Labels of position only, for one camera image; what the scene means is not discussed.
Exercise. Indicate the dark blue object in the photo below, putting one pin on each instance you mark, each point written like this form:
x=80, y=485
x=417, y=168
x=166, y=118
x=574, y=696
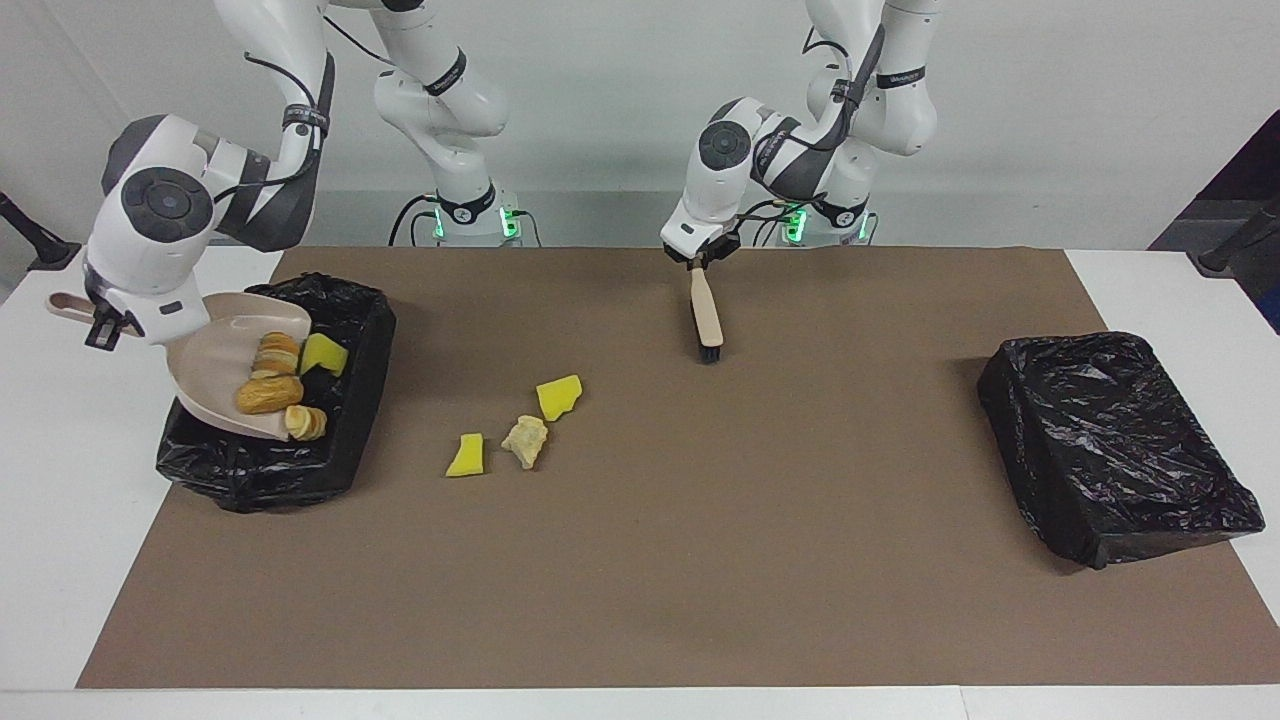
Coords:
x=1273, y=300

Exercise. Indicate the brown table mat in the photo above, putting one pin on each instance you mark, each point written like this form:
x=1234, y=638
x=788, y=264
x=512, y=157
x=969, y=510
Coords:
x=600, y=620

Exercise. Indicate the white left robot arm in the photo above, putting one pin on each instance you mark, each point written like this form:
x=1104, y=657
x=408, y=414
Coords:
x=720, y=180

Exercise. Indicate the beige hand brush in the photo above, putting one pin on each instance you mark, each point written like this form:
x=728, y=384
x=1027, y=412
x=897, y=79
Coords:
x=707, y=310

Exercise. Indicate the brown bread roll toy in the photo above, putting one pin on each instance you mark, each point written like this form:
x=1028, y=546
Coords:
x=268, y=395

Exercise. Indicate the black background panel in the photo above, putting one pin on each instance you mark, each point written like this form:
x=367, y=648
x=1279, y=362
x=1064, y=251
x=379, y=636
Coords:
x=1230, y=170

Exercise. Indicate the notched yellow sponge piece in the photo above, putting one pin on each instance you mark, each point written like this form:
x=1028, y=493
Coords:
x=324, y=354

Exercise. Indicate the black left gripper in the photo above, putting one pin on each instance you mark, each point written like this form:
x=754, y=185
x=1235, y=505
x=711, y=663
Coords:
x=715, y=246

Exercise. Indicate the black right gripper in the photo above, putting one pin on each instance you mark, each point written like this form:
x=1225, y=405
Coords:
x=105, y=325

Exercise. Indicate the beige plastic dustpan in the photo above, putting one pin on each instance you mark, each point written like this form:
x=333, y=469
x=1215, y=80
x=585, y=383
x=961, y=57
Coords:
x=210, y=350

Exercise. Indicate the black bag lined bin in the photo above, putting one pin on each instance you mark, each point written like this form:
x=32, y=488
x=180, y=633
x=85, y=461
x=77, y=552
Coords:
x=1110, y=450
x=340, y=450

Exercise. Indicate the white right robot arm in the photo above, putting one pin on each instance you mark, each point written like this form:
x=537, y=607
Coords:
x=160, y=240

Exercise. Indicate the beige foam chunk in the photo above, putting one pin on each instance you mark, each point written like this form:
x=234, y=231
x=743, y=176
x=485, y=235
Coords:
x=526, y=440

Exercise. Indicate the black stand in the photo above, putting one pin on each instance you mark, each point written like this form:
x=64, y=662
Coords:
x=1235, y=245
x=45, y=250

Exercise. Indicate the beige ridged dumpling toy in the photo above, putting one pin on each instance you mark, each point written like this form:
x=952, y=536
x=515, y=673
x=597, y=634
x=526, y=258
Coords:
x=305, y=423
x=278, y=353

